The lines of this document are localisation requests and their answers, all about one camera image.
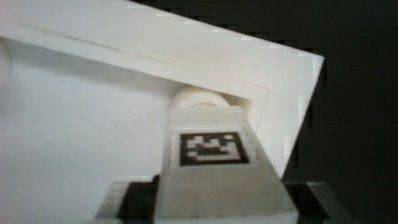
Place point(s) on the white table leg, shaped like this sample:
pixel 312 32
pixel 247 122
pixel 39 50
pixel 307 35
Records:
pixel 218 186

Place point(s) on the white square table top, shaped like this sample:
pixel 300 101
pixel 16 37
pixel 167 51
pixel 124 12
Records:
pixel 97 58

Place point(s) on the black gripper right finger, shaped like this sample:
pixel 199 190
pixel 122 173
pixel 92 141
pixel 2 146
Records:
pixel 304 194

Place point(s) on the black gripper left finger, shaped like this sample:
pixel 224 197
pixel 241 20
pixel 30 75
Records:
pixel 137 206

